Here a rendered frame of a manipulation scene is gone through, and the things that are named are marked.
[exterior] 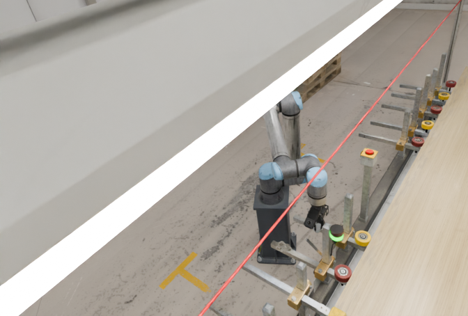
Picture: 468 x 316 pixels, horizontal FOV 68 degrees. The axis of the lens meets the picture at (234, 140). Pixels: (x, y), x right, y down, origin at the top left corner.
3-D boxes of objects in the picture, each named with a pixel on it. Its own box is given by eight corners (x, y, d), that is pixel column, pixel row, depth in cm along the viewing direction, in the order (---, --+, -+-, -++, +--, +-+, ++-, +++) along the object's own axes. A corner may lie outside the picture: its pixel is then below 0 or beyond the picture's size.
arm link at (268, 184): (259, 180, 262) (256, 162, 253) (281, 177, 261) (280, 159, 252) (261, 194, 249) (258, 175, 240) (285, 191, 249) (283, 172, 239)
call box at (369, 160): (359, 165, 193) (360, 154, 189) (364, 159, 197) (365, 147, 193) (372, 169, 189) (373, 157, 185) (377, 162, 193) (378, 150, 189)
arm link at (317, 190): (324, 164, 161) (329, 177, 153) (324, 184, 168) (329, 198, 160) (303, 167, 162) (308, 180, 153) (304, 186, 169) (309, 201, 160)
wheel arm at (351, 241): (292, 221, 211) (292, 216, 208) (295, 218, 213) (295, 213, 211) (364, 253, 186) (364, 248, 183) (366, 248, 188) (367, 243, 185)
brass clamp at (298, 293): (286, 304, 156) (285, 298, 153) (301, 282, 164) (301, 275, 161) (299, 312, 152) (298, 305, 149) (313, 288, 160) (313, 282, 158)
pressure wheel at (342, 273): (331, 287, 173) (331, 272, 167) (338, 275, 178) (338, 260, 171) (346, 295, 168) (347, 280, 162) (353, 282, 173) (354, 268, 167)
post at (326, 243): (322, 286, 189) (322, 225, 163) (324, 281, 191) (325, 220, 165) (328, 289, 187) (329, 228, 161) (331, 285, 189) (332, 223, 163)
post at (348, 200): (341, 255, 205) (344, 195, 179) (344, 250, 207) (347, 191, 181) (347, 257, 203) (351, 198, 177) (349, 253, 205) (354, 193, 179)
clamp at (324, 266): (314, 277, 176) (314, 271, 173) (326, 258, 184) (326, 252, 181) (324, 282, 173) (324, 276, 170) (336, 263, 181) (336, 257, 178)
